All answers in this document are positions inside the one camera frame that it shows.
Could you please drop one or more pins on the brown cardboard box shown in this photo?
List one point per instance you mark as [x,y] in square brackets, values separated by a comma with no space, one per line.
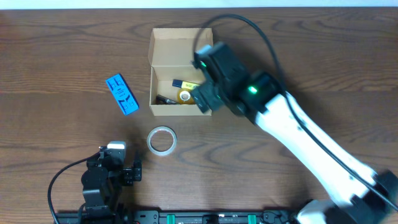
[170,58]

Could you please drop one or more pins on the small yellow tape roll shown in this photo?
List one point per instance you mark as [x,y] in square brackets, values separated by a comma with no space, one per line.
[184,97]

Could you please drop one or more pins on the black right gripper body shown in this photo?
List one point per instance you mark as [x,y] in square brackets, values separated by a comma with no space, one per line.
[216,96]

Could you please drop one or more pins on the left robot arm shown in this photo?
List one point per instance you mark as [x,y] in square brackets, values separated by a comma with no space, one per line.
[103,183]

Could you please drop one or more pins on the blue tape dispenser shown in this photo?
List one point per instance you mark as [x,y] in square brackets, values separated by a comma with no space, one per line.
[122,94]

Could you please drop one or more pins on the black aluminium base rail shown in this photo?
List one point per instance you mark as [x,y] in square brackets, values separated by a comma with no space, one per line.
[155,217]

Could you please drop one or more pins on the black and white marker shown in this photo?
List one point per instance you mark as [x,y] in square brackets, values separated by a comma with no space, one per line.
[165,101]

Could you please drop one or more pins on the large clear tape roll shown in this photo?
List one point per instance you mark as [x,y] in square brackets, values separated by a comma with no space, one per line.
[162,141]

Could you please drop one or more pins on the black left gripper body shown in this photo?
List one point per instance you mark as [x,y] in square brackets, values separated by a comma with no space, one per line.
[131,175]

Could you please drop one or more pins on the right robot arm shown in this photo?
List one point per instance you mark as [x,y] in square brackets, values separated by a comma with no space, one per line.
[357,194]

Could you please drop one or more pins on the yellow highlighter pen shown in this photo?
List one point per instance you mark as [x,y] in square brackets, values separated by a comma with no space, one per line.
[184,84]

